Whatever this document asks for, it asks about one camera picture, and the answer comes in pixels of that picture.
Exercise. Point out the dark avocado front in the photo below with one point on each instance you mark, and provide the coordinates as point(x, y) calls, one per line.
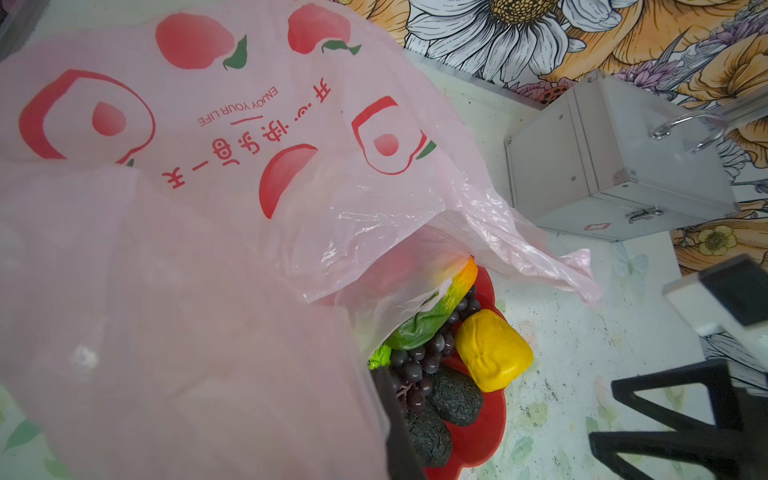
point(430, 437)

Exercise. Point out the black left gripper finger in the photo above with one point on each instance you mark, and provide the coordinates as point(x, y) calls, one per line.
point(402, 462)

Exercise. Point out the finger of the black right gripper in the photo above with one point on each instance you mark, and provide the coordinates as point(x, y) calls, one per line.
point(733, 408)
point(727, 454)

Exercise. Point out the pink plastic bag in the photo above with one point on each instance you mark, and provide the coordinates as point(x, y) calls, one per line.
point(209, 222)

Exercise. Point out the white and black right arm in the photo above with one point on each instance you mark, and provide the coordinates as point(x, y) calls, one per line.
point(726, 306)

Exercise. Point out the dark avocado rear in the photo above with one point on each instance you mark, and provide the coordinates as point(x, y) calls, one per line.
point(455, 397)

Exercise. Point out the dark grape bunch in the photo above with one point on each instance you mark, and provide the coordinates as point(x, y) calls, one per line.
point(412, 370)

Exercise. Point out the silver metal case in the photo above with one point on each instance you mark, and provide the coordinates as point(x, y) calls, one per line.
point(612, 161)

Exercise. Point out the dark avocado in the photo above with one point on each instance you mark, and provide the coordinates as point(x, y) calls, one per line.
point(455, 397)
point(430, 437)

